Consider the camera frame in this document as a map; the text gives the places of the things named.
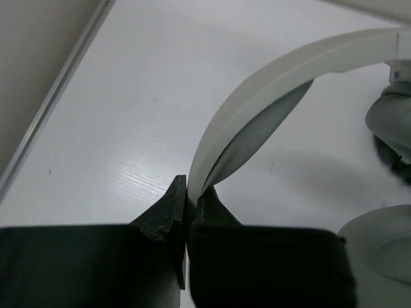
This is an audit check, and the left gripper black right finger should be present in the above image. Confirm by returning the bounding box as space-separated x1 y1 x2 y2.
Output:
188 187 358 307

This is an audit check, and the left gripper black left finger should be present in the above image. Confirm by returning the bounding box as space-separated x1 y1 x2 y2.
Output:
1 175 186 307

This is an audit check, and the grey white over-ear headphones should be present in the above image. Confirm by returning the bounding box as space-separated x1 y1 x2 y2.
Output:
188 27 411 285

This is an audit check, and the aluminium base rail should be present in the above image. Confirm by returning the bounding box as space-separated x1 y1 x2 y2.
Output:
1 1 115 200

